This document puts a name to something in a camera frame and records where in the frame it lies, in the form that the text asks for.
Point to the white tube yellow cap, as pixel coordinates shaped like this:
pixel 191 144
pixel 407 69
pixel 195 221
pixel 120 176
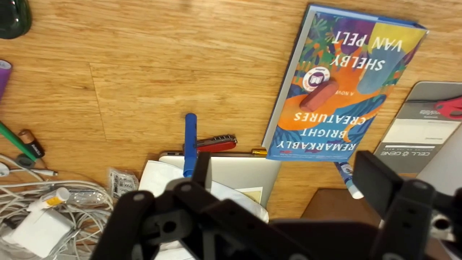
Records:
pixel 51 198

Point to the brown cardboard box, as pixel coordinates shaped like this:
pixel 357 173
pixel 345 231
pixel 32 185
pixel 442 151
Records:
pixel 337 203

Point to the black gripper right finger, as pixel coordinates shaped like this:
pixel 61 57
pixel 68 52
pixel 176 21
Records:
pixel 413 216

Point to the blue marker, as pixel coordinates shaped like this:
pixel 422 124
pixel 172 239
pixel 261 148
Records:
pixel 191 144

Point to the grey notebook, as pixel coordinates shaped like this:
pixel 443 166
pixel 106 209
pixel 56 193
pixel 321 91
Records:
pixel 419 138

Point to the green pen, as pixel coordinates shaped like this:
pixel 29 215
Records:
pixel 16 141

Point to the white paper pile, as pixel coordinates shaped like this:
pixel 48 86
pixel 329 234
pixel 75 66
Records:
pixel 240 177

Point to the colourful hardcover book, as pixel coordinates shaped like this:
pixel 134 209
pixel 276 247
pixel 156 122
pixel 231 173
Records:
pixel 337 81

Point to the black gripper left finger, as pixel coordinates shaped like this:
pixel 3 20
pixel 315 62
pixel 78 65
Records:
pixel 159 221

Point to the white power adapter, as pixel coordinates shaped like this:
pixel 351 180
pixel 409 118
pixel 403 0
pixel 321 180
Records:
pixel 36 232

